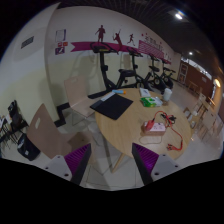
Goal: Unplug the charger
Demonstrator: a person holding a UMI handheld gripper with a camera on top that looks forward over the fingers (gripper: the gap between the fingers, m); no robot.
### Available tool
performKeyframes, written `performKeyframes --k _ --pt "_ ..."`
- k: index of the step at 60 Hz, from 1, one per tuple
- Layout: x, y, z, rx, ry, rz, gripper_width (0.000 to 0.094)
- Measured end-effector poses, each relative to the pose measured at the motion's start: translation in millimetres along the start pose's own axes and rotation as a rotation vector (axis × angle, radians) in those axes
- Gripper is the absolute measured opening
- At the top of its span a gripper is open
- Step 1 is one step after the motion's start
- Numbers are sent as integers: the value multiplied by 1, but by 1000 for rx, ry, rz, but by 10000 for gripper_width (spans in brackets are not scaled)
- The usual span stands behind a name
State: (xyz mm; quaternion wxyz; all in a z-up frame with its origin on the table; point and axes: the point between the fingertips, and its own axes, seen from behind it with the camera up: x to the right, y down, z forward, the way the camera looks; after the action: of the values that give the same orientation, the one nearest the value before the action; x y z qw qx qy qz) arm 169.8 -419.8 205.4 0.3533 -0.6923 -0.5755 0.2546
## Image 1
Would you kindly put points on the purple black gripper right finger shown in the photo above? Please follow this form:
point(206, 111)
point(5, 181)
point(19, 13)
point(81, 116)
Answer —
point(153, 166)

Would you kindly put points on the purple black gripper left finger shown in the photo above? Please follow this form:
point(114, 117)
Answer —
point(72, 166)

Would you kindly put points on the red charger plug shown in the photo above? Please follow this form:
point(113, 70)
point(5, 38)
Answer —
point(148, 125)

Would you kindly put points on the pink white power strip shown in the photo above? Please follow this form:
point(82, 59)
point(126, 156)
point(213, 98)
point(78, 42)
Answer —
point(158, 129)

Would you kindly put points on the round wooden table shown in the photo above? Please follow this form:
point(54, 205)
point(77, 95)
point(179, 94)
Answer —
point(126, 130)

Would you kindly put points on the near wooden chair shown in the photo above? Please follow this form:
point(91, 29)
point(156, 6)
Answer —
point(43, 133)

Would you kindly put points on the wooden chair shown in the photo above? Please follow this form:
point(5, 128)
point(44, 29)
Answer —
point(79, 102)
point(43, 133)

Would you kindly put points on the black bag on floor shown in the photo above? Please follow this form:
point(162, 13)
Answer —
point(26, 148)

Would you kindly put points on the far wooden chair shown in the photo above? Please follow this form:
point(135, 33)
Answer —
point(79, 102)

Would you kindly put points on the green wet wipes pack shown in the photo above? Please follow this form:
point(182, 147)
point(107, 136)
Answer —
point(151, 102)

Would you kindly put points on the white small booklet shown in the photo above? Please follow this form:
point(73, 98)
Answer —
point(144, 92)

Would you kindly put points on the white cylindrical container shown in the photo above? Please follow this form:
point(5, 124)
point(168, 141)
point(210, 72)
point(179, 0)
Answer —
point(167, 94)

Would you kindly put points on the blue orange pen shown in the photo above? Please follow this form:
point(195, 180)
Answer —
point(119, 91)

